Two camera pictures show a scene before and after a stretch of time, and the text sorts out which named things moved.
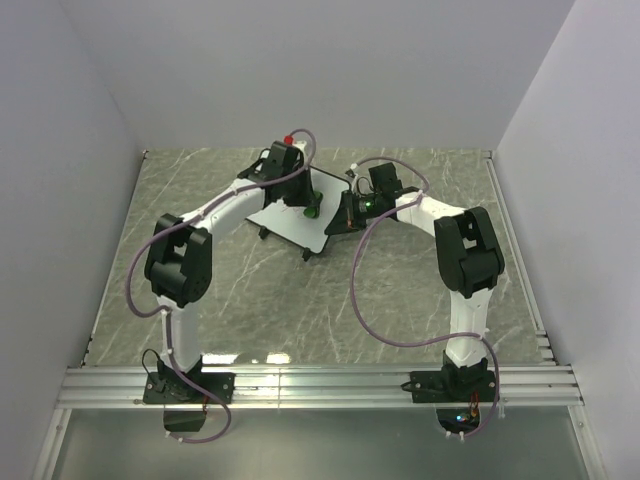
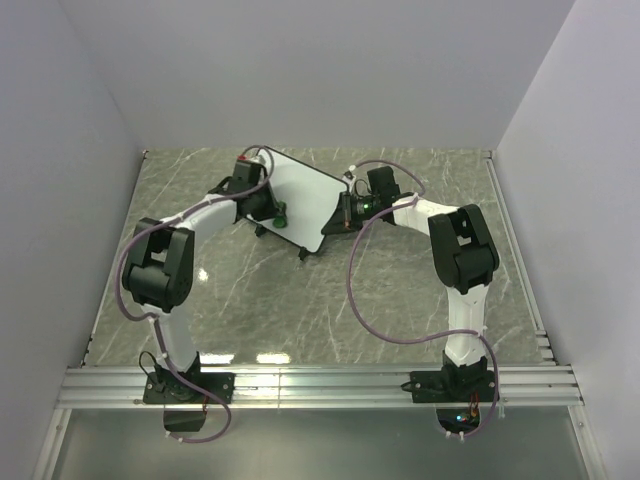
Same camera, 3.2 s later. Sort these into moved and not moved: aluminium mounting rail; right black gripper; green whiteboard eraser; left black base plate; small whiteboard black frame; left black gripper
Moved: green whiteboard eraser; left black gripper
Not moved: small whiteboard black frame; right black gripper; left black base plate; aluminium mounting rail
